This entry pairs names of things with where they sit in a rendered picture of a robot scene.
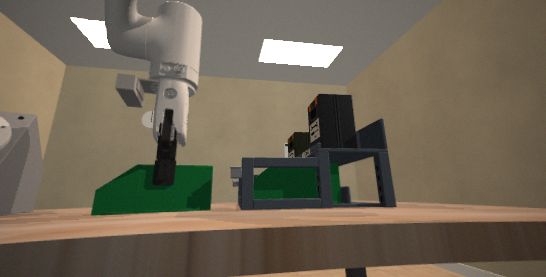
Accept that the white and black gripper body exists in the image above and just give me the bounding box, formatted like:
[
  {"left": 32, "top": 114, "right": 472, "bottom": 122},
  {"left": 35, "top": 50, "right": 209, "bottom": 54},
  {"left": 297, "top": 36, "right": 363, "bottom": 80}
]
[{"left": 151, "top": 79, "right": 195, "bottom": 147}]

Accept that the black tool case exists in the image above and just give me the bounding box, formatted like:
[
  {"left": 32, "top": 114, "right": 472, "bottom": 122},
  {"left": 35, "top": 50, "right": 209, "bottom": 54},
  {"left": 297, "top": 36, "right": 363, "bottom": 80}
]
[{"left": 308, "top": 94, "right": 358, "bottom": 149}]

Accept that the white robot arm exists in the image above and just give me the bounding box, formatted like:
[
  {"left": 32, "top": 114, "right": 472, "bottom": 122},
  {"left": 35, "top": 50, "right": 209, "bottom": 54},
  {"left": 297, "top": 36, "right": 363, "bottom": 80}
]
[{"left": 104, "top": 0, "right": 202, "bottom": 108}]

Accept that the dark olive tool case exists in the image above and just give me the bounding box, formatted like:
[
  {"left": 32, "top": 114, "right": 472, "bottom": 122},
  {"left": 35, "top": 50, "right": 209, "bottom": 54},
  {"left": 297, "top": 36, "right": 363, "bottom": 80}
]
[{"left": 288, "top": 132, "right": 310, "bottom": 158}]

